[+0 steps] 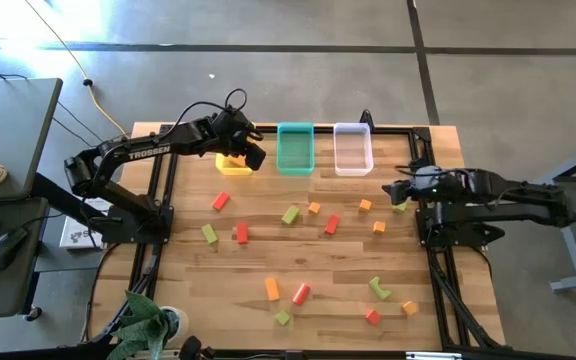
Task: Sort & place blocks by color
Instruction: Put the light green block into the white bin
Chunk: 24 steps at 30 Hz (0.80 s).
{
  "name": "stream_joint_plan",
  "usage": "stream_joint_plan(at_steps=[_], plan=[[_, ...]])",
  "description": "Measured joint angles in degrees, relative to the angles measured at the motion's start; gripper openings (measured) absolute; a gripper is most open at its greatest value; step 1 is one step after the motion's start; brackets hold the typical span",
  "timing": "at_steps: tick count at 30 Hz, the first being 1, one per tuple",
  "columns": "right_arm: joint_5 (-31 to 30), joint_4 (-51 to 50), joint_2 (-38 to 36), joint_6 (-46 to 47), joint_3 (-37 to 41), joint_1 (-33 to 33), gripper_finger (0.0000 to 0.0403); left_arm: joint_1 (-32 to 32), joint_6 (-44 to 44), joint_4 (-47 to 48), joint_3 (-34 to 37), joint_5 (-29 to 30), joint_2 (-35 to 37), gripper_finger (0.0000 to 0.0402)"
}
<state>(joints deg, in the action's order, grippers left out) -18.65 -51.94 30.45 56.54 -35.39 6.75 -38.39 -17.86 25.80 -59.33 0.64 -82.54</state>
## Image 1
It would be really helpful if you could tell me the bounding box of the black floor cable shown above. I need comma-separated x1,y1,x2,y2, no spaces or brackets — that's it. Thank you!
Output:
51,99,129,151

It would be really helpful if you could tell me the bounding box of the white printed box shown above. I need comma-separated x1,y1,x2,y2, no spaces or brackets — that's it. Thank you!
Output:
59,197,114,250

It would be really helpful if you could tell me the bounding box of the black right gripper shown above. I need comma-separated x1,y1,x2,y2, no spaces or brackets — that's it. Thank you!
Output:
381,165,469,206

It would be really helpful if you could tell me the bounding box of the clear plastic bin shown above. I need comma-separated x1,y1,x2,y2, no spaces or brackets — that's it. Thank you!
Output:
332,122,375,178

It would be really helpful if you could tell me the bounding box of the green leafy plant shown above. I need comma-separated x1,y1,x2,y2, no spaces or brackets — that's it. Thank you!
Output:
110,290,182,360

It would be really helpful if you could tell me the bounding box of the yellow cable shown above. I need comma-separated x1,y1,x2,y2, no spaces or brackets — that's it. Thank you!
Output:
22,0,129,137

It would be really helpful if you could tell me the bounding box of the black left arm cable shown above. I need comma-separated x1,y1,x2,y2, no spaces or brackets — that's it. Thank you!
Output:
170,88,249,136

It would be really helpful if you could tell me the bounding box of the red cylinder block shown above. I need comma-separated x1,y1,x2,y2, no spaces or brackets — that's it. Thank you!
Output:
291,282,313,307

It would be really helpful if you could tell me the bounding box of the teal plastic bin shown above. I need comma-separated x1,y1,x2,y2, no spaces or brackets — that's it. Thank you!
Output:
275,121,316,177

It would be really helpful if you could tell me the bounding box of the light grey desk top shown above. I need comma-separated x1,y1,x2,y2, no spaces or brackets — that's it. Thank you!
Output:
0,77,64,202

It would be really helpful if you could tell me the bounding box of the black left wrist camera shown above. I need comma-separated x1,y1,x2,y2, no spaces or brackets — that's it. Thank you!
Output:
244,141,268,172

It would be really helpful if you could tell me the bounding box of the white plant pot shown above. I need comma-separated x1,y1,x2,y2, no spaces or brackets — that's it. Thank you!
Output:
160,304,190,341

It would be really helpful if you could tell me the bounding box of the silver label plate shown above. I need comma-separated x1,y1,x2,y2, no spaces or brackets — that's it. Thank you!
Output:
405,351,464,360

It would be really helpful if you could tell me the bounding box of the green arch block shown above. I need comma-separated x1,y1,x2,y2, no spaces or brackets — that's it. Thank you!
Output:
368,276,393,301

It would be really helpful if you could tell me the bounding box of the green rectangular block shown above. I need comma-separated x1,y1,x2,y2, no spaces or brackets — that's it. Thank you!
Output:
200,223,219,246
281,205,301,226

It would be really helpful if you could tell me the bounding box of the yellow plastic bin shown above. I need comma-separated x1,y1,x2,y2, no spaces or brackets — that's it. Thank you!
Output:
214,151,255,177

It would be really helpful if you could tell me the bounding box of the long orange block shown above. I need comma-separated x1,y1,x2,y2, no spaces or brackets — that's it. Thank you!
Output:
264,277,281,302

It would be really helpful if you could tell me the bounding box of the black computer mouse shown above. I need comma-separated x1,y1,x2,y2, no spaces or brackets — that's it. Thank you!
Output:
0,227,29,271

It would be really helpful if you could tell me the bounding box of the black aluminium frame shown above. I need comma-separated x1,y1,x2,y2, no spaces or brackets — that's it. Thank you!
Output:
82,108,507,360

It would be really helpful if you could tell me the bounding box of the black desk support bar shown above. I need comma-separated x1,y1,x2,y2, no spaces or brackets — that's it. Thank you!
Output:
30,172,114,231

